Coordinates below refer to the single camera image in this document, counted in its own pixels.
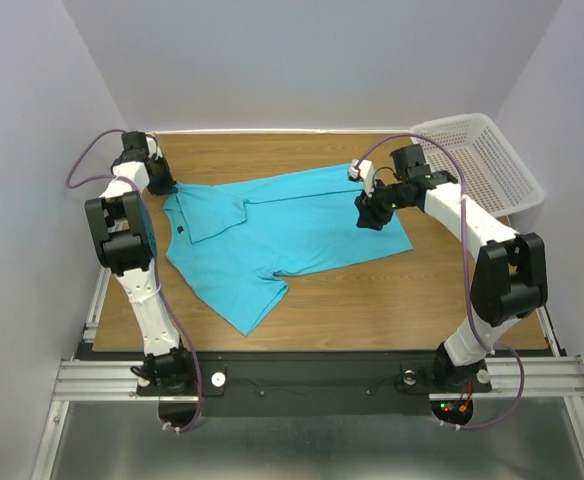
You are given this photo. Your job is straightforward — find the turquoise t shirt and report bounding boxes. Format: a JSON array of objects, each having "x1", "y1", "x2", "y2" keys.
[{"x1": 163, "y1": 165, "x2": 412, "y2": 336}]

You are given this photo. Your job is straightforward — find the white plastic basket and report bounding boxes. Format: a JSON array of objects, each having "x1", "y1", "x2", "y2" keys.
[{"x1": 411, "y1": 113, "x2": 544, "y2": 217}]

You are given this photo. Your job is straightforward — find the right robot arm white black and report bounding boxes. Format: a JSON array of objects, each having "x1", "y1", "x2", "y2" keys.
[{"x1": 348, "y1": 144, "x2": 548, "y2": 388}]

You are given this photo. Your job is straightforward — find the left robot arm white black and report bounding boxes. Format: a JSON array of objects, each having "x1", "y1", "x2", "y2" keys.
[{"x1": 84, "y1": 131, "x2": 195, "y2": 396}]

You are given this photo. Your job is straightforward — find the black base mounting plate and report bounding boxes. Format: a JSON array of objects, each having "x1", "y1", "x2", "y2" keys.
[{"x1": 131, "y1": 352, "x2": 491, "y2": 418}]

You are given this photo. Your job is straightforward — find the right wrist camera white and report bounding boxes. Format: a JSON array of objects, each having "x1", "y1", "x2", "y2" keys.
[{"x1": 347, "y1": 159, "x2": 376, "y2": 197}]

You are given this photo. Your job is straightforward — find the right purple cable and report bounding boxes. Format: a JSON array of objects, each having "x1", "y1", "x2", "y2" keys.
[{"x1": 356, "y1": 133, "x2": 526, "y2": 432}]

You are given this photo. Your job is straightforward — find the left aluminium frame rail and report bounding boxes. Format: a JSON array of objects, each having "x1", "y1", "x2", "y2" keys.
[{"x1": 82, "y1": 131, "x2": 146, "y2": 342}]

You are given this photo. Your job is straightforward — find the aluminium frame rail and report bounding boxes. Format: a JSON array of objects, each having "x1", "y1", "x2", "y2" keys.
[
  {"x1": 52, "y1": 357, "x2": 584, "y2": 402},
  {"x1": 82, "y1": 131, "x2": 146, "y2": 342},
  {"x1": 538, "y1": 305, "x2": 567, "y2": 357}
]

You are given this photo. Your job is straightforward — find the right aluminium frame rail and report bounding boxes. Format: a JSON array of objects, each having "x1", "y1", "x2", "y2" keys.
[{"x1": 538, "y1": 305, "x2": 567, "y2": 357}]

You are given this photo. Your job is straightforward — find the front aluminium frame rail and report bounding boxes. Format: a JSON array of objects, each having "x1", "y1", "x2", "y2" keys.
[{"x1": 52, "y1": 357, "x2": 584, "y2": 402}]

